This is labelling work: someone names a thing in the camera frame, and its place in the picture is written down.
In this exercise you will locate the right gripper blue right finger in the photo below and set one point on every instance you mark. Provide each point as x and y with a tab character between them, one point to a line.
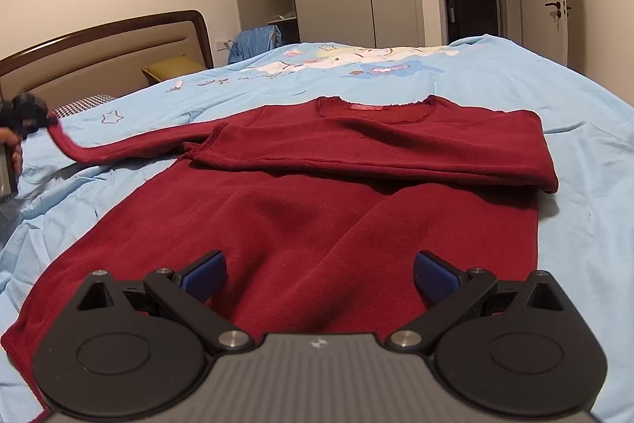
436	278

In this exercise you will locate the blue clothes pile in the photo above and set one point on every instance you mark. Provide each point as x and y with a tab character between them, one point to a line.
254	42

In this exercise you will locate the yellow pillow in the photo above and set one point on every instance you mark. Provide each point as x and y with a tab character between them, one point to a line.
171	68

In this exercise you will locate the checkered pillow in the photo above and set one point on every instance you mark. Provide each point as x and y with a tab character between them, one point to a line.
82	105

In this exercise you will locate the brown padded bed headboard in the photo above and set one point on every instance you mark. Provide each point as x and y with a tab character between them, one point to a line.
107	59

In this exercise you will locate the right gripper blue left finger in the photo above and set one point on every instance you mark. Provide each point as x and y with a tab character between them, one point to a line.
204	277

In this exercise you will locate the light blue printed bedspread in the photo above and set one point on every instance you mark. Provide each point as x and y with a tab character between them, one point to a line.
585	230

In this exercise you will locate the dark red knit sweater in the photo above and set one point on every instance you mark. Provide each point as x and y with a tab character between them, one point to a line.
318	208

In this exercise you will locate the black door handle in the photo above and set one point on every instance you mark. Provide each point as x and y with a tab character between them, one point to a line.
561	8

